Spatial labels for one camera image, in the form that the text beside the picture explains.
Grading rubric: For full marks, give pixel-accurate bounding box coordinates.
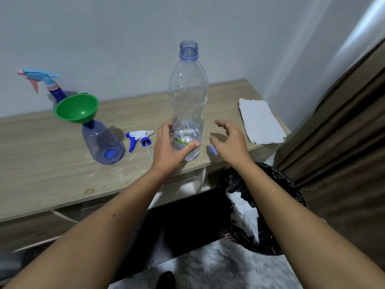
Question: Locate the person's left hand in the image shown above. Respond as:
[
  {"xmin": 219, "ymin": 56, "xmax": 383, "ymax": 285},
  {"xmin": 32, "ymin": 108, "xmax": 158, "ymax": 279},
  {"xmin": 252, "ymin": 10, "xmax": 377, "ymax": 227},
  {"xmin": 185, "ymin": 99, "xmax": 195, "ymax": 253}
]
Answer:
[{"xmin": 149, "ymin": 118, "xmax": 201, "ymax": 181}]

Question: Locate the person's right hand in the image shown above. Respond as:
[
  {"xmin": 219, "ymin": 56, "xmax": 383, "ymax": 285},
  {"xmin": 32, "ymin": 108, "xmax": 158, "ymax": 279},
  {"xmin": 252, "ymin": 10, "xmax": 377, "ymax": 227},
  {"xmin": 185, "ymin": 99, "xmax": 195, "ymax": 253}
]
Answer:
[{"xmin": 209, "ymin": 119, "xmax": 255, "ymax": 171}]

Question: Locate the white blue trigger sprayer head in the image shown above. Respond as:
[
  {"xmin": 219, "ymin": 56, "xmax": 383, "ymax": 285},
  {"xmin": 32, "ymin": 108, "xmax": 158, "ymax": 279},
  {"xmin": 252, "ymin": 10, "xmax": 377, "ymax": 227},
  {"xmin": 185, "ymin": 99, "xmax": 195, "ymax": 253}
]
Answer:
[{"xmin": 125, "ymin": 130, "xmax": 156, "ymax": 161}]

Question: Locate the blue spray bottle body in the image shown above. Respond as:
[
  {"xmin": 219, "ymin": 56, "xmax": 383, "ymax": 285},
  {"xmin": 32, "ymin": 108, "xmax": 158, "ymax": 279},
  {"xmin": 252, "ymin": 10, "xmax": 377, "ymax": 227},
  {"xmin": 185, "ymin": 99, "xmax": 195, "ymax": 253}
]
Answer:
[{"xmin": 81, "ymin": 119, "xmax": 126, "ymax": 165}]

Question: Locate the clear plastic water bottle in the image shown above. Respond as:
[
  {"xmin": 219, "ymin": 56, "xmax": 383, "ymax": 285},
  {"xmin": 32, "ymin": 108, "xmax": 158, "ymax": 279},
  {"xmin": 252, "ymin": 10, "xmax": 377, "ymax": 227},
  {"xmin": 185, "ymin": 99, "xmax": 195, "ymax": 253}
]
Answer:
[{"xmin": 168, "ymin": 40, "xmax": 210, "ymax": 162}]

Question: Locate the green plastic funnel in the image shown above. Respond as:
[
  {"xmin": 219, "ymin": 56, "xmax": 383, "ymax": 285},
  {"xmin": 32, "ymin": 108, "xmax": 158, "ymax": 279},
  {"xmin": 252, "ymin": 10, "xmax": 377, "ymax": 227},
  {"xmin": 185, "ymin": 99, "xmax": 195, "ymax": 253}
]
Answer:
[{"xmin": 53, "ymin": 92, "xmax": 100, "ymax": 127}]

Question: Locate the round blue spray bottle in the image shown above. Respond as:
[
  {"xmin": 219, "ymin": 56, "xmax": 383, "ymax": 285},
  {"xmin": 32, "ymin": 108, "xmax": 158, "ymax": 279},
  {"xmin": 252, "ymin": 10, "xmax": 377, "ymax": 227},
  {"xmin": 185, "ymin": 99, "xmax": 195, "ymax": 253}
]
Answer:
[{"xmin": 17, "ymin": 68, "xmax": 68, "ymax": 104}]

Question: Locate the person's right forearm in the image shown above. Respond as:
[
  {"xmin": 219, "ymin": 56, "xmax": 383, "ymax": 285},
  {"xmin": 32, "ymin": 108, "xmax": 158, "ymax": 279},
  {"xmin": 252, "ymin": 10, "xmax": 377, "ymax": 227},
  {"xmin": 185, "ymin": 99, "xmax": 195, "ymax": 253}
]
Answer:
[{"xmin": 236, "ymin": 161, "xmax": 385, "ymax": 289}]

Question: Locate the person's left forearm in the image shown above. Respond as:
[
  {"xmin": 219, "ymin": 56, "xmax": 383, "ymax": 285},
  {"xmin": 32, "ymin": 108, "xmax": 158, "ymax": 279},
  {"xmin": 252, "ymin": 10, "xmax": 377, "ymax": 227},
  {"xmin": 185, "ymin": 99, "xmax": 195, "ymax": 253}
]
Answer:
[{"xmin": 3, "ymin": 168, "xmax": 170, "ymax": 289}]

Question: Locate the stack of white paper sheets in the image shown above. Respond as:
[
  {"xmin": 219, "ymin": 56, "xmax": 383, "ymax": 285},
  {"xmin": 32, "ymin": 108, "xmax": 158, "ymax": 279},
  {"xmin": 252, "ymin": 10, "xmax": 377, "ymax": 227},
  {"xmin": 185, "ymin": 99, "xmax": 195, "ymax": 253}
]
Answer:
[{"xmin": 238, "ymin": 98, "xmax": 287, "ymax": 145}]

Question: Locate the black trash bin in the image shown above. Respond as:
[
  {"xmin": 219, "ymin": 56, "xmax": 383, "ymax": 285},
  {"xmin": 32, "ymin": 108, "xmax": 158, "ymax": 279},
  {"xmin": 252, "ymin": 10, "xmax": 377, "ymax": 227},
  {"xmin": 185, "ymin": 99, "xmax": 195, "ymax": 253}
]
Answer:
[{"xmin": 216, "ymin": 161, "xmax": 307, "ymax": 257}]

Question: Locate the crumpled white paper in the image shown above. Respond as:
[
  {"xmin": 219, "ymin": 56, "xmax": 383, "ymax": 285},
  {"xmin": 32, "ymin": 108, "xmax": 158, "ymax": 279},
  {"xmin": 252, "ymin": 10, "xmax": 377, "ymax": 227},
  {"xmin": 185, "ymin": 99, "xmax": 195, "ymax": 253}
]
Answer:
[{"xmin": 225, "ymin": 191, "xmax": 261, "ymax": 245}]

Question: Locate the brown curtain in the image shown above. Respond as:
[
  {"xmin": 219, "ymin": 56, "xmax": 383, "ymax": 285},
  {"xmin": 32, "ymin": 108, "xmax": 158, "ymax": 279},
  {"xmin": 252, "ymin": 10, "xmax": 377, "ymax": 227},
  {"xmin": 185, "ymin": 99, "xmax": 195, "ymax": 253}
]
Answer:
[{"xmin": 274, "ymin": 39, "xmax": 385, "ymax": 268}]

